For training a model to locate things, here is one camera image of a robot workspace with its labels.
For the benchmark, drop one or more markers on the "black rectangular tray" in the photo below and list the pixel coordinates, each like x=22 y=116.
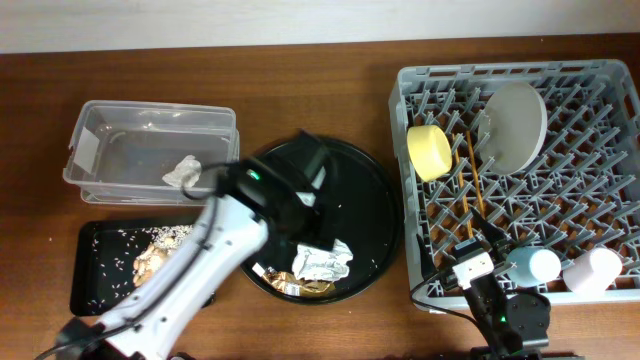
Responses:
x=83 y=263

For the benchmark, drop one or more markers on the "white paper napkin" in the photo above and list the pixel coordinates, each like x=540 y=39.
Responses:
x=312 y=264

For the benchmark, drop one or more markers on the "pink cup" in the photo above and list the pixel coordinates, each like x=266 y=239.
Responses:
x=593 y=272

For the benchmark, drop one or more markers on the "gold coffee sachet wrapper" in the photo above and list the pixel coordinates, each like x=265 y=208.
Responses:
x=287 y=284

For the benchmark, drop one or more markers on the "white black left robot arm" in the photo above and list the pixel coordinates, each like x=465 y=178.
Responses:
x=253 y=200

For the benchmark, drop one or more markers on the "clear plastic bin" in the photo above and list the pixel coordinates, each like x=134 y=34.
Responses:
x=121 y=150

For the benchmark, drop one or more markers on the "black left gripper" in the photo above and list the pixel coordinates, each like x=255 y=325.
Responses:
x=314 y=163

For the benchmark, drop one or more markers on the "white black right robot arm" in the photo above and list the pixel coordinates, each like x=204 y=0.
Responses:
x=514 y=322

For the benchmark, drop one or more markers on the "light blue cup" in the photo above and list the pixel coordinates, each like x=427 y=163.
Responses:
x=532 y=266

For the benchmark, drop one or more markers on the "grey plate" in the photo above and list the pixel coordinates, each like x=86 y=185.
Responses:
x=516 y=122

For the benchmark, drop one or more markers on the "peanut shells and rice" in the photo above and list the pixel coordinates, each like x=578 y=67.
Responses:
x=150 y=255

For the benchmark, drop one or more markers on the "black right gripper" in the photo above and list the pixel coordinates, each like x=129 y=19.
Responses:
x=476 y=247

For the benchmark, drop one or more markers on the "grey dishwasher rack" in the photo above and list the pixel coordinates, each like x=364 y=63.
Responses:
x=581 y=192

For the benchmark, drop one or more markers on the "small white tissue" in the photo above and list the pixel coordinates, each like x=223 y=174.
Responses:
x=185 y=174

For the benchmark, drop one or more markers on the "round black tray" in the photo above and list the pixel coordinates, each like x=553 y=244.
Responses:
x=369 y=221

